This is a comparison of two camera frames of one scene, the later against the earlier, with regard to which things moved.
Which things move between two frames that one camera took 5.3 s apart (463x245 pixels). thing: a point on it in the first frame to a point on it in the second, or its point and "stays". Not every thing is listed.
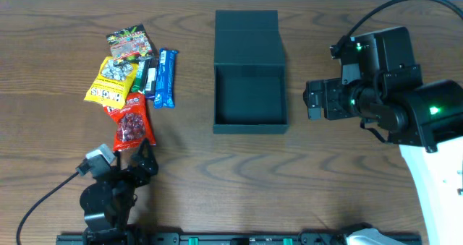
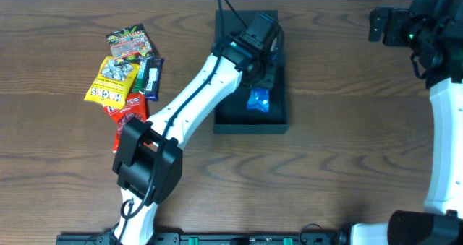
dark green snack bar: x=152 y=78 stays
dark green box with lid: x=249 y=84 stays
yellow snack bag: x=113 y=82 stays
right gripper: x=329 y=99 to x=376 y=26
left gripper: x=127 y=173 to x=270 y=76
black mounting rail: x=216 y=239 stays
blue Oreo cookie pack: x=165 y=85 to x=259 y=98
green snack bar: x=141 y=77 stays
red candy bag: x=133 y=123 stays
